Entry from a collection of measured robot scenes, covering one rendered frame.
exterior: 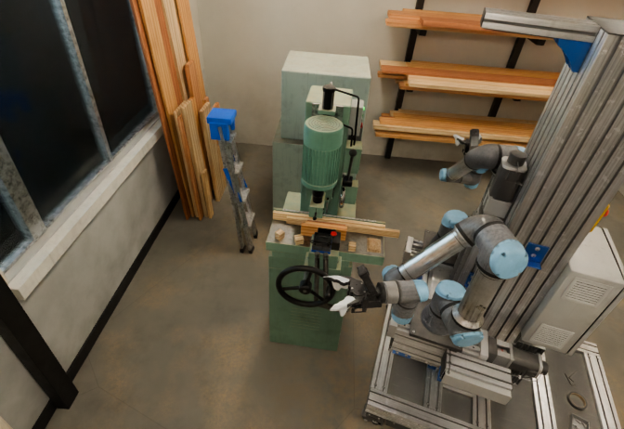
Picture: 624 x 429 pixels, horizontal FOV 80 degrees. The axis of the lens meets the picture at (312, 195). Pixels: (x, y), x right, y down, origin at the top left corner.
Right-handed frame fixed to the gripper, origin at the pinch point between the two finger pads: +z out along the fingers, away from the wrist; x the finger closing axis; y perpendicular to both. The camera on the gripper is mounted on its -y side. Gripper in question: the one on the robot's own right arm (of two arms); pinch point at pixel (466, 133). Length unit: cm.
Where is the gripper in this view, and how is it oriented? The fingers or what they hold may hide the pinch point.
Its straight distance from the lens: 245.2
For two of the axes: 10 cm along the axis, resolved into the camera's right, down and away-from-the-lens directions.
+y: 0.8, 8.0, 5.9
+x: 9.9, -0.1, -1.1
